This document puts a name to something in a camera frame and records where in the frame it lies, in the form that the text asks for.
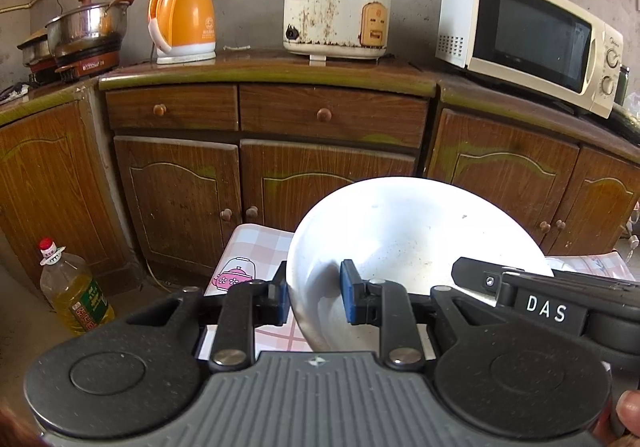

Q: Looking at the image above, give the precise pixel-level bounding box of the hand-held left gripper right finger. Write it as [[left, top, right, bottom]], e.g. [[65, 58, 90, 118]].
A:
[[339, 258, 493, 371]]

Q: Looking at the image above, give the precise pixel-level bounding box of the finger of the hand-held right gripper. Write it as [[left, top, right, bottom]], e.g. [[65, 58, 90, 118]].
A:
[[451, 256, 526, 300]]

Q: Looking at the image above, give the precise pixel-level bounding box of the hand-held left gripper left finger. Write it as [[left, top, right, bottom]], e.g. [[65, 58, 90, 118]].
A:
[[167, 272, 291, 374]]

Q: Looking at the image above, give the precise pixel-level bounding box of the plain white bowl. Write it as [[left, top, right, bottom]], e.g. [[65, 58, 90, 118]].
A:
[[286, 177, 555, 353]]

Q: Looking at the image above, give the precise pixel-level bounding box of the person's right hand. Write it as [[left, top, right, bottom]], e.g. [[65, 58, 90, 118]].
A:
[[612, 389, 640, 447]]

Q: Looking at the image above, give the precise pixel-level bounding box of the pink plaid tablecloth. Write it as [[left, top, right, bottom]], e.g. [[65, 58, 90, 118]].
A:
[[197, 223, 633, 368]]

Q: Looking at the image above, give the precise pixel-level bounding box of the wooden cabinet with drawers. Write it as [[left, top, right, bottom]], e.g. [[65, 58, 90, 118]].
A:
[[98, 50, 438, 278]]

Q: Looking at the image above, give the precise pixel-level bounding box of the cooking oil bottle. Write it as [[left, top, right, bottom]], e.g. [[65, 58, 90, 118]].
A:
[[39, 237, 116, 338]]

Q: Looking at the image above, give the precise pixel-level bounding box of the cream microwave oven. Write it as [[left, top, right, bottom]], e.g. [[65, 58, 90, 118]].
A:
[[434, 0, 625, 119]]

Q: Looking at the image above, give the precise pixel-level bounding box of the wooden single-door cabinet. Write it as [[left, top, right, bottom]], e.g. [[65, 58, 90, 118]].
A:
[[0, 80, 146, 298]]

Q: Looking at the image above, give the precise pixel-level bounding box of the white rice cooker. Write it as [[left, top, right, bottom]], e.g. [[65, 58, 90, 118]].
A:
[[274, 0, 396, 64]]

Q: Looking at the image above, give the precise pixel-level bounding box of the orange electric kettle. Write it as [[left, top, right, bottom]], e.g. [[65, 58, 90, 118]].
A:
[[146, 0, 217, 64]]

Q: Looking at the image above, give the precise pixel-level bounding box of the steel pot with lid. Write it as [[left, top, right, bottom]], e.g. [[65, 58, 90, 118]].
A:
[[45, 0, 136, 59]]

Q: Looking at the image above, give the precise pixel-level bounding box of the small steel pot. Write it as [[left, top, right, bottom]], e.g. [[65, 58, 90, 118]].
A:
[[16, 28, 55, 68]]

